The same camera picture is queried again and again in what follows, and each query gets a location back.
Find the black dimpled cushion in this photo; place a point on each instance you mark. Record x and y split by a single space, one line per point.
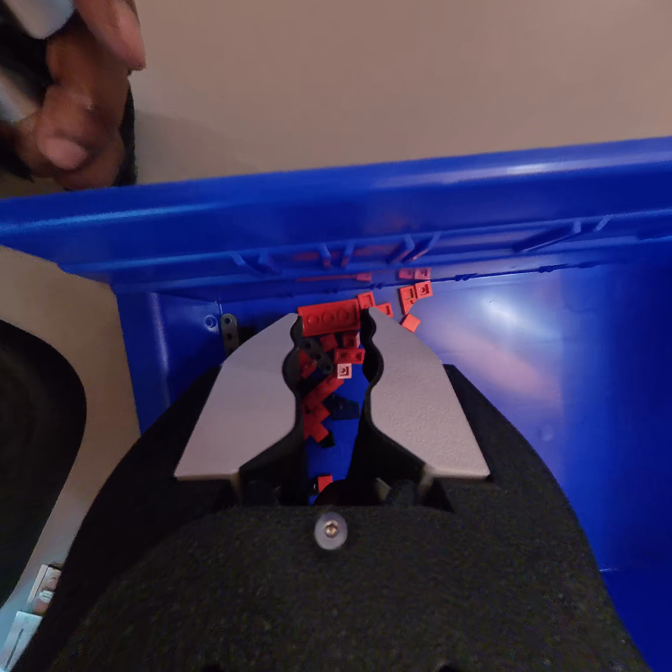
36 446

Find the pile of red lego pieces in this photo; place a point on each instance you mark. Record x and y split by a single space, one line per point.
317 420

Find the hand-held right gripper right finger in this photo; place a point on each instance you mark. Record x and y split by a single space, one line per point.
425 414

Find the blue plastic storage bin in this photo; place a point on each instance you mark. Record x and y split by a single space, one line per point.
525 367

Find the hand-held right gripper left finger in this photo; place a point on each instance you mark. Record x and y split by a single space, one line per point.
241 414

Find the person's left hand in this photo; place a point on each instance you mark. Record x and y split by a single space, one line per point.
89 105

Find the long red lego plate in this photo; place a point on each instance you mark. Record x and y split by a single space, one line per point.
328 318

